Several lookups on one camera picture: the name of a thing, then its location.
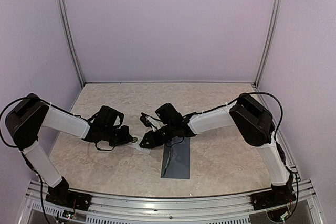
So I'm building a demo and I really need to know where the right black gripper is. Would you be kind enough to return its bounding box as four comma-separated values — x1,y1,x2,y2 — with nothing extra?
139,123,176,148

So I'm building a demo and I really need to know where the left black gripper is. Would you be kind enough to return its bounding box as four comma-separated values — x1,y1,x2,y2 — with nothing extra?
102,125,133,147

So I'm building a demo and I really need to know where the dark blue envelope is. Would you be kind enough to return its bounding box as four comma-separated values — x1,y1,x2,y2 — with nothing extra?
161,137,190,179

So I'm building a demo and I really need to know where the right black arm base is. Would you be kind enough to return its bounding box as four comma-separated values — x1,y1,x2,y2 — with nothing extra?
250,172,297,211

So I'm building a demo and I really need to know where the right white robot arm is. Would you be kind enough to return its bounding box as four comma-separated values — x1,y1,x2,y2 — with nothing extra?
140,92,293,205

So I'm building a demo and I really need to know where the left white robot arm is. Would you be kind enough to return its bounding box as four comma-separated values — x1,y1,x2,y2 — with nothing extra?
1,93,133,206

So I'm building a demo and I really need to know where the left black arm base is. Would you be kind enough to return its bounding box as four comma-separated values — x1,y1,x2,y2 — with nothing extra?
46,177,92,211

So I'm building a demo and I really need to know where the white sticker sheet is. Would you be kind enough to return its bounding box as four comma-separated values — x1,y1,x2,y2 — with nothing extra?
127,136,151,154

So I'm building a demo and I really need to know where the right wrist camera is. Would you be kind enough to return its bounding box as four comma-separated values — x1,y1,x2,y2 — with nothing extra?
140,112,164,132

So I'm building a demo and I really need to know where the aluminium front rail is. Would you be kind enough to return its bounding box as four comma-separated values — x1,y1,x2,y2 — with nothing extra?
17,180,323,223

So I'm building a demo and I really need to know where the left aluminium corner post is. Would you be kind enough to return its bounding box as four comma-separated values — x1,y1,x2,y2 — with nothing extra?
57,0,86,88

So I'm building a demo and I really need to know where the aluminium corner post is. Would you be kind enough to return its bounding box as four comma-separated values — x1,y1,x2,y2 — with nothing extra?
57,0,86,88
254,0,281,88

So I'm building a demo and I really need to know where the right aluminium corner post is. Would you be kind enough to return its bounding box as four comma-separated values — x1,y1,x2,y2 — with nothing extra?
254,0,281,88

